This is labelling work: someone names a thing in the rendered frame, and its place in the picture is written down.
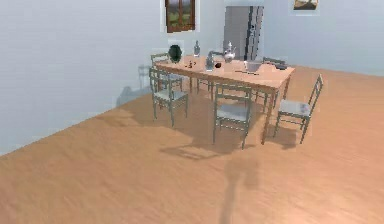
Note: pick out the light wooden dining table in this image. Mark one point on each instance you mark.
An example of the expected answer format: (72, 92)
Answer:
(263, 77)

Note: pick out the dark green round plate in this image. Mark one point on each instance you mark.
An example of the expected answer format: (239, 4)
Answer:
(175, 53)

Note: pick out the grey fridge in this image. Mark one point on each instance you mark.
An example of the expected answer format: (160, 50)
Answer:
(237, 30)

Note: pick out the dark brown round food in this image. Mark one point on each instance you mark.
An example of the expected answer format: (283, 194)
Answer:
(218, 65)

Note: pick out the grey open laptop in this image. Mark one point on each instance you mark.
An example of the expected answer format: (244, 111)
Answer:
(253, 66)

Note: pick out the framed wall picture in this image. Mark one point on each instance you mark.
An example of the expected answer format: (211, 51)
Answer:
(305, 4)

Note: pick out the silver kettle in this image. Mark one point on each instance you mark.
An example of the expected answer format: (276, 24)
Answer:
(229, 54)

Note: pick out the grey-green wooden chair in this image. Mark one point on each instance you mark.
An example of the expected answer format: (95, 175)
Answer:
(159, 57)
(168, 95)
(296, 108)
(233, 111)
(275, 61)

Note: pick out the brown framed window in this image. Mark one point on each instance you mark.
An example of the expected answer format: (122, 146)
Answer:
(180, 15)

